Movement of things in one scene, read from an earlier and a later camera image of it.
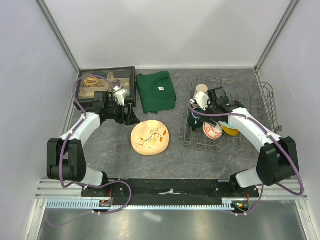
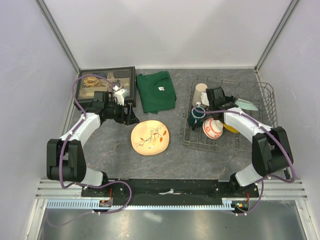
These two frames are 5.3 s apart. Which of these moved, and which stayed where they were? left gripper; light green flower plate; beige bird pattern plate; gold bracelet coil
Moved: light green flower plate
Stayed: gold bracelet coil; left gripper; beige bird pattern plate
